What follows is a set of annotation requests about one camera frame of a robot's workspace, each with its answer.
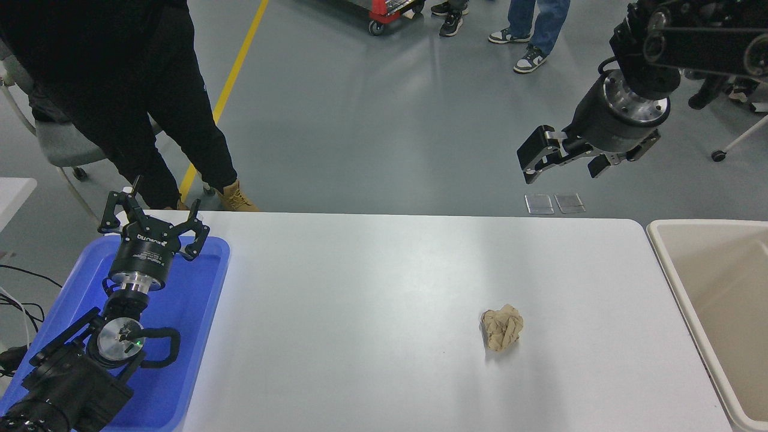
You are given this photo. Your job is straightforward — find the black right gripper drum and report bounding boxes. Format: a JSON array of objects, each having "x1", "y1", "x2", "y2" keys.
[{"x1": 564, "y1": 75, "x2": 661, "y2": 161}]

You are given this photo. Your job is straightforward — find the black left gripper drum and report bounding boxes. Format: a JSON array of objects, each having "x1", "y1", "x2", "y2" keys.
[{"x1": 110, "y1": 223, "x2": 181, "y2": 283}]

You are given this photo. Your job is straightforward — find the tan paper ball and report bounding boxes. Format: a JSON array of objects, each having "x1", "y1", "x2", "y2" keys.
[{"x1": 481, "y1": 304, "x2": 524, "y2": 352}]

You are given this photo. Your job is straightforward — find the blue plastic tray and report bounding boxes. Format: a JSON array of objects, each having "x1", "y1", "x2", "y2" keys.
[{"x1": 0, "y1": 235, "x2": 231, "y2": 432}]

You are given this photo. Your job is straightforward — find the grey wheeled chair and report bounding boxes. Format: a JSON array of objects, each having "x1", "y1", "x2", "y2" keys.
[{"x1": 0, "y1": 36, "x2": 217, "y2": 224}]

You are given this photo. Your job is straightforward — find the person with dark shoes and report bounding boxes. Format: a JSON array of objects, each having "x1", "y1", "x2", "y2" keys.
[{"x1": 684, "y1": 71, "x2": 768, "y2": 112}]

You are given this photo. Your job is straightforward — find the person in blue jeans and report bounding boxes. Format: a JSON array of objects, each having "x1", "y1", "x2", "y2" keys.
[{"x1": 488, "y1": 0, "x2": 571, "y2": 74}]

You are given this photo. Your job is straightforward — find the small white side table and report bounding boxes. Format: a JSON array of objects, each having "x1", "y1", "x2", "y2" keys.
[{"x1": 0, "y1": 178, "x2": 38, "y2": 232}]

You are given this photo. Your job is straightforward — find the white wheeled chair base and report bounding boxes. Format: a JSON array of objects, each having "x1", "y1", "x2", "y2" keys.
[{"x1": 711, "y1": 102, "x2": 768, "y2": 163}]

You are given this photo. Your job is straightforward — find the person in black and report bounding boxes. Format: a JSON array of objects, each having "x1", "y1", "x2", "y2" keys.
[{"x1": 0, "y1": 0, "x2": 260, "y2": 212}]

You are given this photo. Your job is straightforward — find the person with black shoes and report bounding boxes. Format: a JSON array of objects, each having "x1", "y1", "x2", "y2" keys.
[{"x1": 430, "y1": 0, "x2": 470, "y2": 38}]

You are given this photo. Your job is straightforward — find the large pale bin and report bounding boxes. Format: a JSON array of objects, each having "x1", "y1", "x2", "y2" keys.
[{"x1": 646, "y1": 219, "x2": 768, "y2": 432}]

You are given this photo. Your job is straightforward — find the red platform cart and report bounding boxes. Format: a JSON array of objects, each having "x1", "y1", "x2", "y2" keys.
[{"x1": 324, "y1": 0, "x2": 427, "y2": 37}]

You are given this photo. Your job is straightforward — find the thin black cable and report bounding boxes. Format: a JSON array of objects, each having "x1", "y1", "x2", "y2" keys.
[{"x1": 0, "y1": 265, "x2": 63, "y2": 289}]

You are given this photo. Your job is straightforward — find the looped black cable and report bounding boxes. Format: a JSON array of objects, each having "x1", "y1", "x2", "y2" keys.
[{"x1": 0, "y1": 293, "x2": 46, "y2": 334}]

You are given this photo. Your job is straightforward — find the thin white cable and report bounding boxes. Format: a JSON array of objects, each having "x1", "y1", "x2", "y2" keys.
[{"x1": 0, "y1": 287, "x2": 32, "y2": 349}]

